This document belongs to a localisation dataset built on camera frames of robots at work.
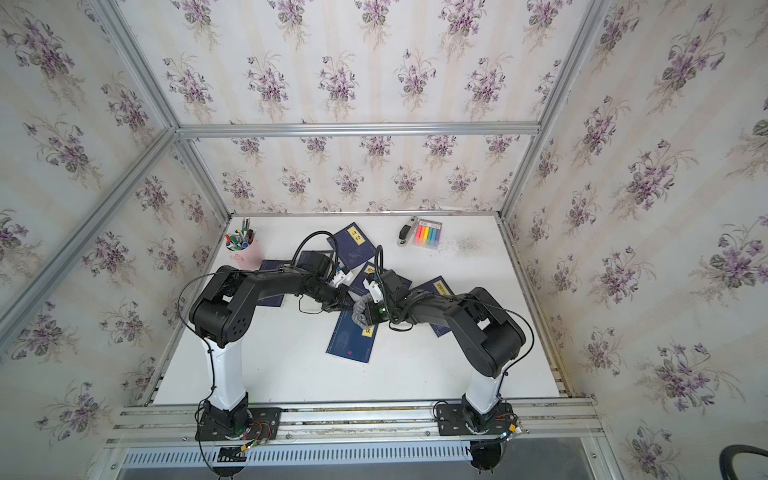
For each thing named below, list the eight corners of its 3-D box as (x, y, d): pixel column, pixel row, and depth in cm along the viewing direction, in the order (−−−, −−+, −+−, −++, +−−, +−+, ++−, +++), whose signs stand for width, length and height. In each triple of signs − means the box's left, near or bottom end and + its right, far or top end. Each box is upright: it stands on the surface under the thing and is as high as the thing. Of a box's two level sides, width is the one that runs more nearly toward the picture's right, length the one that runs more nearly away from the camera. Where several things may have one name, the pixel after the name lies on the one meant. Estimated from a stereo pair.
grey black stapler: (395, 244, 112) (396, 236, 109) (409, 222, 120) (410, 214, 117) (403, 247, 111) (404, 240, 108) (417, 224, 119) (418, 217, 116)
